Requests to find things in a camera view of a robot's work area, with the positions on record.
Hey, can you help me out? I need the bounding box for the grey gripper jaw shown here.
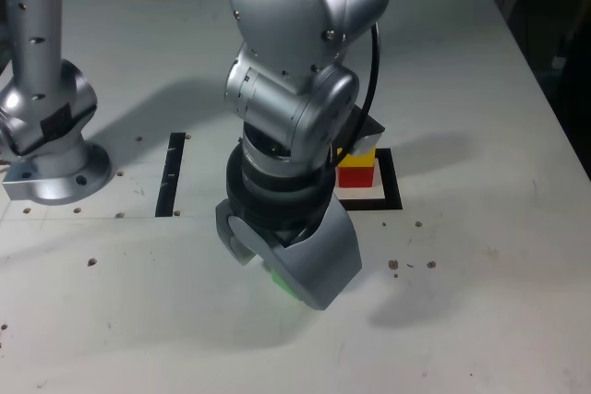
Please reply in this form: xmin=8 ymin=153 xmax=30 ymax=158
xmin=216 ymin=199 xmax=254 ymax=267
xmin=229 ymin=202 xmax=362 ymax=312

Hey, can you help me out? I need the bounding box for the green cube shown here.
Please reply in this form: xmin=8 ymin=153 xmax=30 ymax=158
xmin=270 ymin=267 xmax=301 ymax=305

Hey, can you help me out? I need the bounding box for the red cube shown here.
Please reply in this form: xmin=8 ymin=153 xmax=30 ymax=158
xmin=338 ymin=166 xmax=374 ymax=188

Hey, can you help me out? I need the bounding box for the yellow cube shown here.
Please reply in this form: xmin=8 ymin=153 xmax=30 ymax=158
xmin=335 ymin=147 xmax=376 ymax=169

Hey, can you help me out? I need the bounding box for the black tape square outline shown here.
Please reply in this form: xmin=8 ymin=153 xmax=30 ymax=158
xmin=339 ymin=148 xmax=404 ymax=212

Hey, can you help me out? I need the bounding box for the black tape strip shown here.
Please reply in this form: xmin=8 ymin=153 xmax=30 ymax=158
xmin=154 ymin=132 xmax=187 ymax=218

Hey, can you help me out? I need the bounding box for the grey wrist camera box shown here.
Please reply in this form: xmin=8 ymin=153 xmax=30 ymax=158
xmin=345 ymin=104 xmax=387 ymax=158

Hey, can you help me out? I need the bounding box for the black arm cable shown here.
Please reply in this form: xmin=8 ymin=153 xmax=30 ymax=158
xmin=322 ymin=22 xmax=382 ymax=173

